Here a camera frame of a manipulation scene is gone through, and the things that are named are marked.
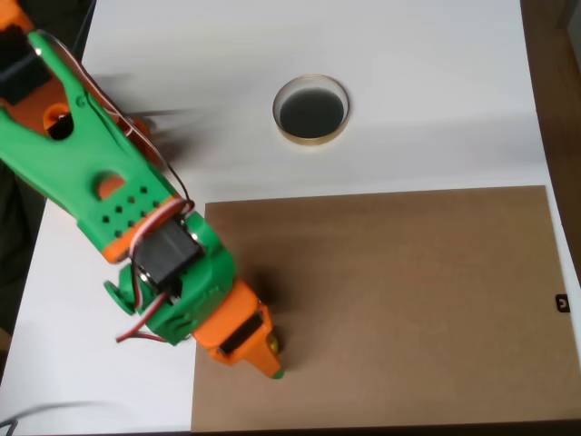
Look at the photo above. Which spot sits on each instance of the orange gripper with servo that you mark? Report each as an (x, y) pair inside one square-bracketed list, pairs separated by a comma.
[(243, 334)]

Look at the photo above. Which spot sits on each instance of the small yellow plastic knob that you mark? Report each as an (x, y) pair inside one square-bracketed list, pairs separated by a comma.
[(274, 345)]

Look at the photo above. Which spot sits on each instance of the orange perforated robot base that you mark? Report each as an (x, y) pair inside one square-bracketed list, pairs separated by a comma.
[(140, 123)]

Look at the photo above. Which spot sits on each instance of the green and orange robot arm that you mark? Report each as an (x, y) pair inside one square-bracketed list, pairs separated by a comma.
[(113, 159)]

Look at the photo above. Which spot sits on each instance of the round dish with dark bottom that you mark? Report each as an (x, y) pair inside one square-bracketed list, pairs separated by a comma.
[(311, 113)]

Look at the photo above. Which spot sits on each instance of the brown fibreboard panel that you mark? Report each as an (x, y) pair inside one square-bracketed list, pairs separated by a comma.
[(408, 295)]

